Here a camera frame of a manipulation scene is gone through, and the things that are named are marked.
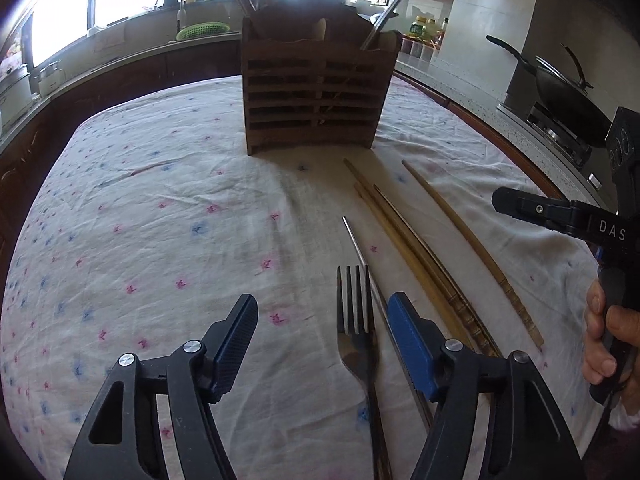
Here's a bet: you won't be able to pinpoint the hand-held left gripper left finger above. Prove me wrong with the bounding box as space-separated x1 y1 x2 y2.
64 293 259 480

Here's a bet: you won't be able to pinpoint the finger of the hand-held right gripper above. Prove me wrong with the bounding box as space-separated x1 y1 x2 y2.
491 187 581 232

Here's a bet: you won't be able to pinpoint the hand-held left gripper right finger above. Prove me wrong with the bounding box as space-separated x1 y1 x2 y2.
387 291 588 480

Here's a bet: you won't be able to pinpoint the metal fork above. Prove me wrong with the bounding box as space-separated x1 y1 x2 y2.
336 265 396 480

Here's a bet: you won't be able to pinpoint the wooden utensil holder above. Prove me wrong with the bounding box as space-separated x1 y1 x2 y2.
241 0 403 157

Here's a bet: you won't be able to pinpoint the person's right hand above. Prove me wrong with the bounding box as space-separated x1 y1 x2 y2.
582 277 640 387

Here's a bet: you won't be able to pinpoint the gas stove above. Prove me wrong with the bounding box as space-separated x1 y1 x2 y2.
525 102 608 191

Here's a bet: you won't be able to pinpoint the black wok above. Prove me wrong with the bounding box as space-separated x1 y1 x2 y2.
486 35 613 148

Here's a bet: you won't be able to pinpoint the white floral tablecloth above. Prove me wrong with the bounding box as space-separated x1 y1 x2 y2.
0 74 608 480

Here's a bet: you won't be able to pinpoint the yellow lid condiment bottles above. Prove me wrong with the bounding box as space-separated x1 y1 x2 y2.
407 15 448 43

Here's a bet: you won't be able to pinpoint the green colander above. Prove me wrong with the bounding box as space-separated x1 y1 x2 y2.
176 21 231 42

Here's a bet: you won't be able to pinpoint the kitchen faucet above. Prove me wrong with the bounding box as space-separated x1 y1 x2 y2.
154 0 186 41

